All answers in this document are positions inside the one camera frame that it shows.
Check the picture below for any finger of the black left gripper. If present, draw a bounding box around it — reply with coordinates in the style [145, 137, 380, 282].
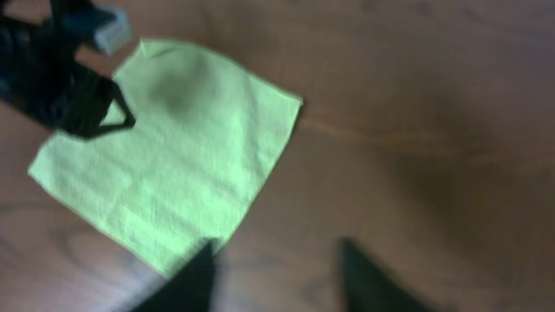
[97, 82, 136, 134]

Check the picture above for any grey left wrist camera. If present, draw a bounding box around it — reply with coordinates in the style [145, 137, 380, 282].
[64, 4, 133, 55]

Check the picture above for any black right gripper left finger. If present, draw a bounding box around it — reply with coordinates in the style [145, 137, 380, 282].
[128, 240, 216, 312]

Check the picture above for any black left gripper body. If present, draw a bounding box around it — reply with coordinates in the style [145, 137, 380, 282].
[1, 0, 117, 139]

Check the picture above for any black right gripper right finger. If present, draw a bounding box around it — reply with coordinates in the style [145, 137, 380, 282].
[340, 238, 432, 312]

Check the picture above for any green microfiber cloth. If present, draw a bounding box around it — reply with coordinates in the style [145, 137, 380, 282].
[29, 39, 303, 277]

